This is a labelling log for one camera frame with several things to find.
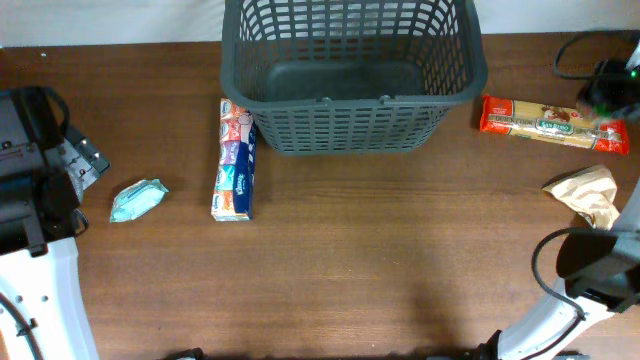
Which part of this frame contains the brown paper bag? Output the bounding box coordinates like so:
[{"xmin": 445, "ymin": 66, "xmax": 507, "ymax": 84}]
[{"xmin": 542, "ymin": 165, "xmax": 620, "ymax": 230}]

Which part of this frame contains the grey plastic mesh basket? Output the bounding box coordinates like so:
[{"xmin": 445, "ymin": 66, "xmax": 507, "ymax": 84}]
[{"xmin": 221, "ymin": 0, "xmax": 488, "ymax": 155}]

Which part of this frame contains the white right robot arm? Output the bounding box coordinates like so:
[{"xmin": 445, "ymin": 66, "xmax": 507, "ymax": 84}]
[{"xmin": 470, "ymin": 189, "xmax": 639, "ymax": 360}]

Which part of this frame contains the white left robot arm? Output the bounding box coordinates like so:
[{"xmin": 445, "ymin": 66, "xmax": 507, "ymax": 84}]
[{"xmin": 1, "ymin": 86, "xmax": 110, "ymax": 359}]

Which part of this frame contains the colourful Kleenex tissue pack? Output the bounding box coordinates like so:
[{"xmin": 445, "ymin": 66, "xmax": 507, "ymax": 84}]
[{"xmin": 211, "ymin": 98, "xmax": 257, "ymax": 222}]

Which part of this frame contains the San Remo spaghetti packet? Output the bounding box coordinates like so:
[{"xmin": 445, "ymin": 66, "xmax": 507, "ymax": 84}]
[{"xmin": 479, "ymin": 95, "xmax": 630, "ymax": 155}]

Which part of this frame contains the teal wet wipes packet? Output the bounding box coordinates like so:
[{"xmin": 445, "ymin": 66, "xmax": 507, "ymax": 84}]
[{"xmin": 110, "ymin": 179, "xmax": 169, "ymax": 223}]

